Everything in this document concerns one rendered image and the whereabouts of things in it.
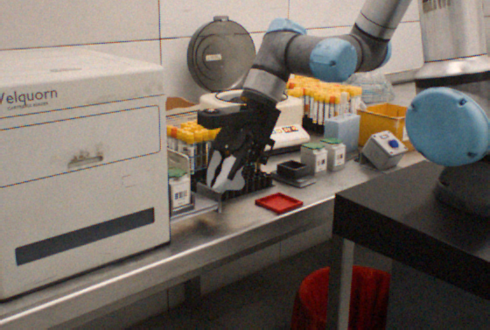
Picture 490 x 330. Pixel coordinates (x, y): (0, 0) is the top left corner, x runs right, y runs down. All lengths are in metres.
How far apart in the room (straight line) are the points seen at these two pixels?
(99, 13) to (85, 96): 0.74
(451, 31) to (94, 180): 0.54
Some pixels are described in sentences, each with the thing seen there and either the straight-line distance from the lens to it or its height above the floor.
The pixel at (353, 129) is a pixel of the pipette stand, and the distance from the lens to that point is 1.41.
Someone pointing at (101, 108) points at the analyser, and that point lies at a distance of 0.81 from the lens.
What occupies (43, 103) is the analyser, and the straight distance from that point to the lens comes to 0.77.
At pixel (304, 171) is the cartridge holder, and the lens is 1.21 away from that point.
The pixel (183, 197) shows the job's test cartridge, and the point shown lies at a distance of 0.96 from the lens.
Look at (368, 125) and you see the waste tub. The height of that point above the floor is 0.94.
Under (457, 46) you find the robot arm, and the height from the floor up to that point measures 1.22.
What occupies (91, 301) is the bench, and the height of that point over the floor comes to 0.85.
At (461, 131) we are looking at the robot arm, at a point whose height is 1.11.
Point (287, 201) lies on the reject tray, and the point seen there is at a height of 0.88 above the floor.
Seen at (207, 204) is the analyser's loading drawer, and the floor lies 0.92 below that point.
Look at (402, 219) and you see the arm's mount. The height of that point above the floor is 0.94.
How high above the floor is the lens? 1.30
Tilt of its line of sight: 17 degrees down
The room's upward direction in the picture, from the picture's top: 1 degrees clockwise
